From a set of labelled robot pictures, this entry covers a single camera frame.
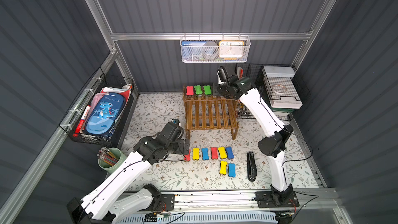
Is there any green eraser top row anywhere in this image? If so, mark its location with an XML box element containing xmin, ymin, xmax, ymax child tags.
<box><xmin>193</xmin><ymin>85</ymin><xmax>203</xmax><ymax>96</ymax></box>
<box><xmin>203</xmin><ymin>85</ymin><xmax>212</xmax><ymax>97</ymax></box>

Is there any yellow eraser bottom row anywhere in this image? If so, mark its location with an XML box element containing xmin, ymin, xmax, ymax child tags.
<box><xmin>218</xmin><ymin>147</ymin><xmax>228</xmax><ymax>159</ymax></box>
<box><xmin>192</xmin><ymin>148</ymin><xmax>200</xmax><ymax>160</ymax></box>

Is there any yellow eraser row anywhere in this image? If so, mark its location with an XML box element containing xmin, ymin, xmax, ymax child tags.
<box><xmin>192</xmin><ymin>148</ymin><xmax>200</xmax><ymax>160</ymax></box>
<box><xmin>219</xmin><ymin>161</ymin><xmax>228</xmax><ymax>175</ymax></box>
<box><xmin>218</xmin><ymin>147</ymin><xmax>228</xmax><ymax>159</ymax></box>

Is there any red eraser bottom row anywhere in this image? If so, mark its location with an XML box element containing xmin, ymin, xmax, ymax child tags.
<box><xmin>184</xmin><ymin>152</ymin><xmax>190</xmax><ymax>162</ymax></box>
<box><xmin>211</xmin><ymin>147</ymin><xmax>218</xmax><ymax>160</ymax></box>

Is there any red eraser row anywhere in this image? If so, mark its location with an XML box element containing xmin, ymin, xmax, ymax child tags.
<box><xmin>184</xmin><ymin>152</ymin><xmax>190</xmax><ymax>162</ymax></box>
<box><xmin>186</xmin><ymin>86</ymin><xmax>194</xmax><ymax>97</ymax></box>
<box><xmin>211</xmin><ymin>147</ymin><xmax>218</xmax><ymax>160</ymax></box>

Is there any light blue eraser bottom row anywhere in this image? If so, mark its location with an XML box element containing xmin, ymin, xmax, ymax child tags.
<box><xmin>202</xmin><ymin>148</ymin><xmax>209</xmax><ymax>160</ymax></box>

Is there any yellow eraser top row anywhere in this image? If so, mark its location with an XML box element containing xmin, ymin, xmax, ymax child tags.
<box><xmin>219</xmin><ymin>161</ymin><xmax>228</xmax><ymax>175</ymax></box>

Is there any blue eraser top row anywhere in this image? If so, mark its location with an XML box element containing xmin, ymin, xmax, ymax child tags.
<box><xmin>228</xmin><ymin>163</ymin><xmax>236</xmax><ymax>178</ymax></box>

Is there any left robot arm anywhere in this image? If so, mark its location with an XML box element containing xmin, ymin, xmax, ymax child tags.
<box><xmin>67</xmin><ymin>119</ymin><xmax>190</xmax><ymax>224</ymax></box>

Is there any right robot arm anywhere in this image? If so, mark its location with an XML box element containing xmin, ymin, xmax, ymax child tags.
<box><xmin>217</xmin><ymin>66</ymin><xmax>294</xmax><ymax>206</ymax></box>

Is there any wooden two-tier shelf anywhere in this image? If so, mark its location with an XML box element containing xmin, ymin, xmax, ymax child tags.
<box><xmin>183</xmin><ymin>86</ymin><xmax>239</xmax><ymax>140</ymax></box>

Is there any red package in organizer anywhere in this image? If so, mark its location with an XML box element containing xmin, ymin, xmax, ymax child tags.
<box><xmin>237</xmin><ymin>67</ymin><xmax>244</xmax><ymax>79</ymax></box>

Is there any red eraser top row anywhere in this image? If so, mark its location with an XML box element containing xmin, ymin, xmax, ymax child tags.
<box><xmin>186</xmin><ymin>86</ymin><xmax>194</xmax><ymax>97</ymax></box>

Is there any yellow alarm clock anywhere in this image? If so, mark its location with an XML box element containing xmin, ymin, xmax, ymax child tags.
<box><xmin>218</xmin><ymin>40</ymin><xmax>245</xmax><ymax>59</ymax></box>

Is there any grey tape roll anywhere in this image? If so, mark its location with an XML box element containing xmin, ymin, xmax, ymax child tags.
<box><xmin>202</xmin><ymin>41</ymin><xmax>219</xmax><ymax>61</ymax></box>

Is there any blue box in basket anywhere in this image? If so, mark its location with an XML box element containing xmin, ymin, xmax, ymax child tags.
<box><xmin>180</xmin><ymin>40</ymin><xmax>207</xmax><ymax>63</ymax></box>

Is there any green pencil cup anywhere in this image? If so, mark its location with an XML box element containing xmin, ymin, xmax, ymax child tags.
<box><xmin>97</xmin><ymin>147</ymin><xmax>126</xmax><ymax>174</ymax></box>

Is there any blue dinosaur pencil case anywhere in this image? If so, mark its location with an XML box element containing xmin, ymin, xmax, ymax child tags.
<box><xmin>85</xmin><ymin>92</ymin><xmax>125</xmax><ymax>136</ymax></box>

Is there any black stapler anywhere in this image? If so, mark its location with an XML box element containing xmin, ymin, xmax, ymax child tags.
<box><xmin>247</xmin><ymin>151</ymin><xmax>258</xmax><ymax>182</ymax></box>

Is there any red marker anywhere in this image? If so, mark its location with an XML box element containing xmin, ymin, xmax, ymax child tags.
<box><xmin>73</xmin><ymin>105</ymin><xmax>91</xmax><ymax>137</ymax></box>

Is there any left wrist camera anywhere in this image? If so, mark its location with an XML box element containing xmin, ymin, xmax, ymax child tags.
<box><xmin>172</xmin><ymin>119</ymin><xmax>180</xmax><ymax>125</ymax></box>

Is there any white wire hanging basket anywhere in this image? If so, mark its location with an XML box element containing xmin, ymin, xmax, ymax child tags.
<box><xmin>180</xmin><ymin>35</ymin><xmax>251</xmax><ymax>63</ymax></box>

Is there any black wire desk organizer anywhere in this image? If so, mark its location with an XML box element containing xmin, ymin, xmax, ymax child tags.
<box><xmin>235</xmin><ymin>63</ymin><xmax>311</xmax><ymax>121</ymax></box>

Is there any black wire wall basket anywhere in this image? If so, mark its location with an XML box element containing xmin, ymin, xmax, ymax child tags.
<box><xmin>60</xmin><ymin>70</ymin><xmax>134</xmax><ymax>147</ymax></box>

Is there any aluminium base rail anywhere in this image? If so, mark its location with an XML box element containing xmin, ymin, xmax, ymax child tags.
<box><xmin>83</xmin><ymin>188</ymin><xmax>352</xmax><ymax>224</ymax></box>

